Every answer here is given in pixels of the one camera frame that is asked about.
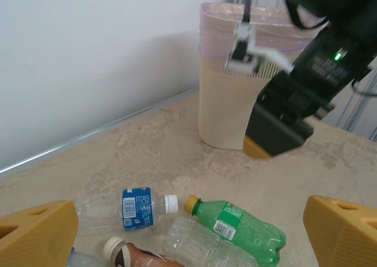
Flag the aluminium table edge bar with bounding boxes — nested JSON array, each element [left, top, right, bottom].
[[0, 86, 201, 175]]

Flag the blue label bottle white cap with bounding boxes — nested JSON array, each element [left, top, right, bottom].
[[75, 186, 179, 231]]

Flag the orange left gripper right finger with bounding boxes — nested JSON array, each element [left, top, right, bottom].
[[303, 195, 377, 267]]

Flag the pink bin liner bag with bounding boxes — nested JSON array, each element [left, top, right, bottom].
[[199, 1, 328, 58]]

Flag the brown drink bottle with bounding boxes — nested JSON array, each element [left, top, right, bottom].
[[102, 236, 185, 267]]

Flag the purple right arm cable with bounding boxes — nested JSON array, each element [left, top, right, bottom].
[[243, 0, 254, 23]]

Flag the beige plastic waste bin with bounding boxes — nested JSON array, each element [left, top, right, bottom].
[[197, 1, 322, 152]]

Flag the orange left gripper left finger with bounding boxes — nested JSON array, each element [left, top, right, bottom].
[[0, 200, 80, 267]]

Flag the green plastic bottle yellow cap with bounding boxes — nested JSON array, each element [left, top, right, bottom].
[[184, 195, 287, 265]]

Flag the long clear plastic bottle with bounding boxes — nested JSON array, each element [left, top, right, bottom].
[[163, 216, 262, 267]]

